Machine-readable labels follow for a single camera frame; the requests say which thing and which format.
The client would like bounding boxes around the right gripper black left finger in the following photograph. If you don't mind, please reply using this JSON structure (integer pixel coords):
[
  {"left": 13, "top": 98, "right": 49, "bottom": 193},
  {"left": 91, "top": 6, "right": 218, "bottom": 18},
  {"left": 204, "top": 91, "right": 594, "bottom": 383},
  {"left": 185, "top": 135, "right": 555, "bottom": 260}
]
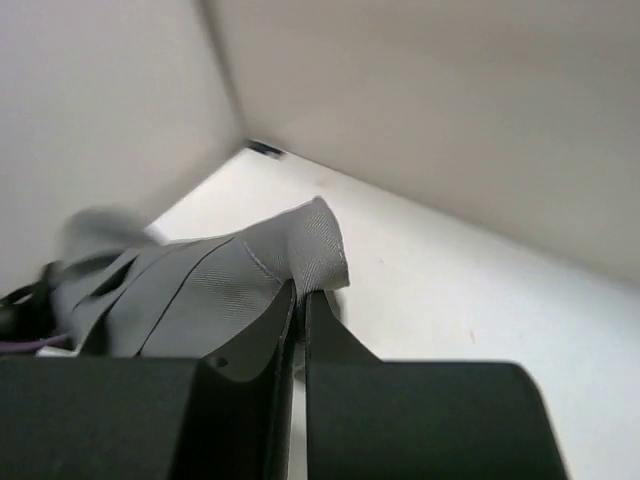
[{"left": 1, "top": 284, "right": 295, "bottom": 479}]

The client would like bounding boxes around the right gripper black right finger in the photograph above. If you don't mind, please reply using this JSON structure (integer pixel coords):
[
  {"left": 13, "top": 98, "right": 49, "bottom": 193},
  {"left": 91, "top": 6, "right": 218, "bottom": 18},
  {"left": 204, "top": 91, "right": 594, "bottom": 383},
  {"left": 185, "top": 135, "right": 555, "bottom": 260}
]
[{"left": 305, "top": 292, "right": 567, "bottom": 479}]

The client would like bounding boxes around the grey pleated skirt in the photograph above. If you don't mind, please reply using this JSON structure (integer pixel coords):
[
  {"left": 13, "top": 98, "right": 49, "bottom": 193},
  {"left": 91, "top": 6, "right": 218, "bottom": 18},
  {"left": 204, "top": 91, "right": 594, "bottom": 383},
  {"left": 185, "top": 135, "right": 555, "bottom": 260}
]
[{"left": 53, "top": 198, "right": 349, "bottom": 358}]

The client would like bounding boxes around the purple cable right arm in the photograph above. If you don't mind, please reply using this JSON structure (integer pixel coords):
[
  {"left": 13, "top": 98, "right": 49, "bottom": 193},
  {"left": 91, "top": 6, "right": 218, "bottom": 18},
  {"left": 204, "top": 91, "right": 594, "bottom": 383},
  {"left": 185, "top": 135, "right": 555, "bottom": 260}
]
[{"left": 0, "top": 335, "right": 69, "bottom": 355}]

